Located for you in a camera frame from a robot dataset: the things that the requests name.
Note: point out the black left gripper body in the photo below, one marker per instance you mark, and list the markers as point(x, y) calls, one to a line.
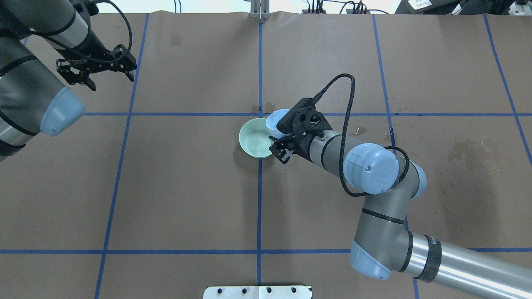
point(92, 52)

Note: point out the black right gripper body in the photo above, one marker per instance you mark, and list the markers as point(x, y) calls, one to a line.
point(302, 145)

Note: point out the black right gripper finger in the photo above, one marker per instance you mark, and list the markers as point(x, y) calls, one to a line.
point(276, 135)
point(282, 150)

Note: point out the light blue cup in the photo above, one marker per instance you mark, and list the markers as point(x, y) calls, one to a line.
point(274, 118)

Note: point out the pale green bowl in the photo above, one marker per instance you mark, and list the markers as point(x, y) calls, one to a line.
point(254, 138)

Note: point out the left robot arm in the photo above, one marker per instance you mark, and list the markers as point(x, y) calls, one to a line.
point(33, 100)

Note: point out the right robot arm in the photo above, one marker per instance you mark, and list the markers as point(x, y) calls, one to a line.
point(382, 244)

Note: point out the black labelled box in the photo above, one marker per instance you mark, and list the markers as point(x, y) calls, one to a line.
point(430, 7)

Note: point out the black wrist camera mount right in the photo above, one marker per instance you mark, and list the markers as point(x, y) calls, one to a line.
point(303, 120)

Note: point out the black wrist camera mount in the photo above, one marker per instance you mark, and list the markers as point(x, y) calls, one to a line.
point(303, 120)
point(76, 67)

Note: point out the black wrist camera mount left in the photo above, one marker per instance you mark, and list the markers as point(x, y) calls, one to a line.
point(76, 67)

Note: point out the aluminium frame post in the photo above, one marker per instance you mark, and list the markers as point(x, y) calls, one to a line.
point(259, 9)

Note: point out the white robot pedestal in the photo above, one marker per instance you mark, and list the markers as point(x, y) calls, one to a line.
point(259, 292)

